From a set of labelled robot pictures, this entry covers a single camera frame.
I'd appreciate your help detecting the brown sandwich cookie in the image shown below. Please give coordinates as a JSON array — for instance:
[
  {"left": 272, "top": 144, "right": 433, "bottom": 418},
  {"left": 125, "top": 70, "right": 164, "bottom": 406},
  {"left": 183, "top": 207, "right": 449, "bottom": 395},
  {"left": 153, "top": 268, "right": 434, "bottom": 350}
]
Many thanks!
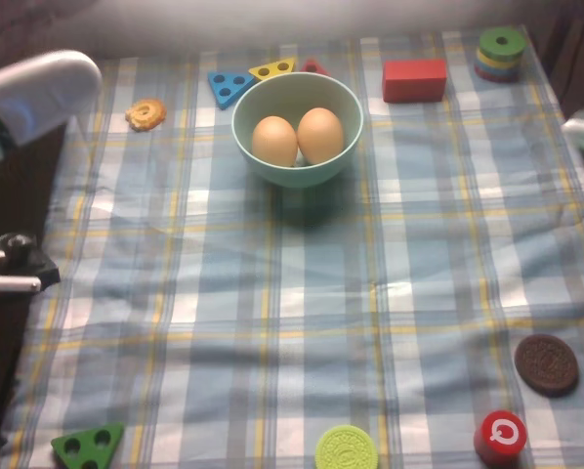
[{"left": 514, "top": 334, "right": 580, "bottom": 397}]

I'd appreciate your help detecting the red stacking ring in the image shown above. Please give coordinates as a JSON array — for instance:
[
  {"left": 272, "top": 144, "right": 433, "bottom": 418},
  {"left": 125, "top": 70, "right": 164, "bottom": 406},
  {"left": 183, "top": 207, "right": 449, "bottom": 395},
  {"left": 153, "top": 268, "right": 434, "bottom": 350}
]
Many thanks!
[{"left": 474, "top": 66, "right": 521, "bottom": 84}]

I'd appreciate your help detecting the green triangle block with holes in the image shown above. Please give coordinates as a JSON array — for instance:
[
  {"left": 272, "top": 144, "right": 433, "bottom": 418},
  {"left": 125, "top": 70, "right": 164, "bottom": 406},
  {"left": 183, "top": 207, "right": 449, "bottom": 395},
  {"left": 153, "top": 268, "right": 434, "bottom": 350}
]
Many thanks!
[{"left": 50, "top": 422, "right": 126, "bottom": 469}]

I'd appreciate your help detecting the green sandwich cookie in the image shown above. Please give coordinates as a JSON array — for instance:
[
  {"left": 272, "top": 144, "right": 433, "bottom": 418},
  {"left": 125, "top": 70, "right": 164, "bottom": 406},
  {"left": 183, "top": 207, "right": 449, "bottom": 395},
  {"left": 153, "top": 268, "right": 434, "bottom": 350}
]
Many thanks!
[{"left": 314, "top": 424, "right": 380, "bottom": 469}]

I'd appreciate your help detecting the blue plaid cloth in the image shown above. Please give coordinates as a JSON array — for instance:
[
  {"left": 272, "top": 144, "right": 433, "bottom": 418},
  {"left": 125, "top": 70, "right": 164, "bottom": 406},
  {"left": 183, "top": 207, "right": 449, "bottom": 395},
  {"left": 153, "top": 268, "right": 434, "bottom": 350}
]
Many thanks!
[{"left": 0, "top": 26, "right": 584, "bottom": 469}]

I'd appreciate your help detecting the yellow swirl biscuit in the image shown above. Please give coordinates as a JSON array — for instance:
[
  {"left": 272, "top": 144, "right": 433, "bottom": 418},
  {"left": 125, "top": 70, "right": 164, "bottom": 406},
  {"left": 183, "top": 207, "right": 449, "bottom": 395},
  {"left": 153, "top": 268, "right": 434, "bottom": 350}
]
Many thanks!
[{"left": 124, "top": 98, "right": 168, "bottom": 132}]

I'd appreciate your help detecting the brown egg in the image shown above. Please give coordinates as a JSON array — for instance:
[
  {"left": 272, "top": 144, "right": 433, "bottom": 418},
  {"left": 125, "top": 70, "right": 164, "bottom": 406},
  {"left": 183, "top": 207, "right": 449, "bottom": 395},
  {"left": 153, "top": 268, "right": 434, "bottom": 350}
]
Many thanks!
[
  {"left": 296, "top": 107, "right": 345, "bottom": 166},
  {"left": 251, "top": 115, "right": 299, "bottom": 167}
]

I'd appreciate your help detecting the blue triangle block with holes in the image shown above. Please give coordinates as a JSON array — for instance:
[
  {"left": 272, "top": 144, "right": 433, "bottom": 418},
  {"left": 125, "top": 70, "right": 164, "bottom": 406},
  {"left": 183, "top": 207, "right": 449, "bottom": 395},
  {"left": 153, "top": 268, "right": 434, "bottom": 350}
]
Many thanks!
[{"left": 207, "top": 71, "right": 255, "bottom": 111}]

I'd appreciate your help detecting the red triangle block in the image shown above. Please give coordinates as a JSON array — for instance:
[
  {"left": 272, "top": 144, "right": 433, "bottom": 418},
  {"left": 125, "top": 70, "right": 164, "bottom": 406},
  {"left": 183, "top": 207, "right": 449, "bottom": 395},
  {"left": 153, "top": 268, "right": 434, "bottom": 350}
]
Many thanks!
[{"left": 299, "top": 58, "right": 332, "bottom": 78}]

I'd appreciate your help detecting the yellow triangle block with holes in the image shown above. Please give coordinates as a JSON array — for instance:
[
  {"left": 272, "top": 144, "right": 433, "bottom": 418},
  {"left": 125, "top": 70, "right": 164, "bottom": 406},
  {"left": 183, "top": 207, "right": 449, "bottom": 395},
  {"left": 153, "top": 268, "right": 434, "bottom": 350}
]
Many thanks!
[{"left": 247, "top": 57, "right": 298, "bottom": 83}]

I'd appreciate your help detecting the green stacking ring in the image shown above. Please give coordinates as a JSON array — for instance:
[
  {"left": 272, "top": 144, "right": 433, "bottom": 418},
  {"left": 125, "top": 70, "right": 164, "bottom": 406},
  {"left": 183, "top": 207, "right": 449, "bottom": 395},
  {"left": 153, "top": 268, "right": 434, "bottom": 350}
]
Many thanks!
[{"left": 477, "top": 26, "right": 526, "bottom": 64}]

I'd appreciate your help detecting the red rectangular block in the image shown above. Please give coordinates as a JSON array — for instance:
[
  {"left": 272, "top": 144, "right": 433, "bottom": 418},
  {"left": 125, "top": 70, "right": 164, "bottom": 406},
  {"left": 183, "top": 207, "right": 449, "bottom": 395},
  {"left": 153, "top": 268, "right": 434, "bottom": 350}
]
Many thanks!
[{"left": 382, "top": 58, "right": 448, "bottom": 104}]

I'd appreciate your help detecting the teal bowl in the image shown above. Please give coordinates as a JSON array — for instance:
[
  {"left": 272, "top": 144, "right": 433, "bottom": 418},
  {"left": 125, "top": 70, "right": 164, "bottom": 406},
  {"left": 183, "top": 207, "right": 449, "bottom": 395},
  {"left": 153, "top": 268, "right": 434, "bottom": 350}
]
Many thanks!
[{"left": 230, "top": 71, "right": 364, "bottom": 190}]

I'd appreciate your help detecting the red cylinder with white letter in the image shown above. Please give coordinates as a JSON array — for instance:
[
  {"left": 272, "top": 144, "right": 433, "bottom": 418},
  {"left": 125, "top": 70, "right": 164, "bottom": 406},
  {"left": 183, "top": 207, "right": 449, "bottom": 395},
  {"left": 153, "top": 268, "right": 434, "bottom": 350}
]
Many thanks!
[{"left": 473, "top": 409, "right": 528, "bottom": 465}]

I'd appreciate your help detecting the blue stacking ring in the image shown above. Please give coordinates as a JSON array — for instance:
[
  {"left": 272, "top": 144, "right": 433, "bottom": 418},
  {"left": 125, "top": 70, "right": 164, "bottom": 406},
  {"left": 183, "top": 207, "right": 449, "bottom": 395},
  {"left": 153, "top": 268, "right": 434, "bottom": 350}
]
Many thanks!
[{"left": 473, "top": 61, "right": 521, "bottom": 77}]

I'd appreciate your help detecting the yellow stacking ring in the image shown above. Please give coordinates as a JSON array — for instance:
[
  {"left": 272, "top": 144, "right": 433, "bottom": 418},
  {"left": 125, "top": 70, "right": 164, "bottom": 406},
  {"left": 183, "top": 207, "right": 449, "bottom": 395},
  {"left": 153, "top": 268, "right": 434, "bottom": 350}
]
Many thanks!
[{"left": 475, "top": 48, "right": 523, "bottom": 70}]

